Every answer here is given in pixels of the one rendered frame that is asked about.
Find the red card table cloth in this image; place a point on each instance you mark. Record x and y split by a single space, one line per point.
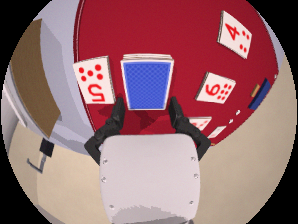
187 30

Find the dark red cloth mat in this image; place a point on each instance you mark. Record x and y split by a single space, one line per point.
76 50

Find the dark blue notebook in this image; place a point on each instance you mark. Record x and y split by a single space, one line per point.
260 94

